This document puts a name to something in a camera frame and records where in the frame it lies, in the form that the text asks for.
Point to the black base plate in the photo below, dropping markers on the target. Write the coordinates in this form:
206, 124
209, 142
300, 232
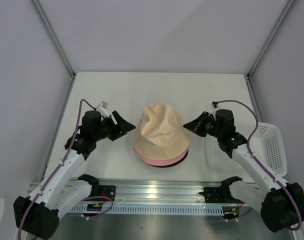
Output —
218, 195
107, 190

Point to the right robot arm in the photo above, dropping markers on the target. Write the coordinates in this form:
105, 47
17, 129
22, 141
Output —
280, 203

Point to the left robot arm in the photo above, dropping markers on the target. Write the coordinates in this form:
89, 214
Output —
41, 211

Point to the left aluminium frame post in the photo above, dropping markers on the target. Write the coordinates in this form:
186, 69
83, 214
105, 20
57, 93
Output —
44, 20

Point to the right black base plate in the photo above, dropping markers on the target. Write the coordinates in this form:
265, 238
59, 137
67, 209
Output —
218, 195

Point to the white slotted cable duct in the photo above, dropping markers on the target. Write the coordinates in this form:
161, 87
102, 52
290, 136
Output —
195, 210

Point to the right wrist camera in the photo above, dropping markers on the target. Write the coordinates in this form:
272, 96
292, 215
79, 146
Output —
215, 107

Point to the aluminium mounting rail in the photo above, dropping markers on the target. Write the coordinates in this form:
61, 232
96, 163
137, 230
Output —
158, 192

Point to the beige hat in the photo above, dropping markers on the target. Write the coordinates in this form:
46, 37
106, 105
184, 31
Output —
159, 134

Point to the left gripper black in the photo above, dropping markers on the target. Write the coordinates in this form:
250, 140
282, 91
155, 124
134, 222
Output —
123, 126

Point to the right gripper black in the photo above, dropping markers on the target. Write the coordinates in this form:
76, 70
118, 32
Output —
196, 125

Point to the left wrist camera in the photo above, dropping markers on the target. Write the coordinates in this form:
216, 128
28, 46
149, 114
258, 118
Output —
102, 109

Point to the white plastic basket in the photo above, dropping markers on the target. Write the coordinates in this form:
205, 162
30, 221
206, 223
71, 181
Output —
266, 144

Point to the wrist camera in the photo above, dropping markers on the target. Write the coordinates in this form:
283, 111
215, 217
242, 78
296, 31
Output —
215, 107
102, 109

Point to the black hat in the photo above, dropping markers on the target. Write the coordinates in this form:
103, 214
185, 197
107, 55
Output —
179, 161

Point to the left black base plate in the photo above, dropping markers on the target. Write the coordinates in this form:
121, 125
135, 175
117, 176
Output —
107, 190

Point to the right aluminium frame post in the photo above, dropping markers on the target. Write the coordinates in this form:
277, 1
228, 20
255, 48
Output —
277, 27

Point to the aluminium frame post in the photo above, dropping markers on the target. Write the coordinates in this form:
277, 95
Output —
44, 20
277, 27

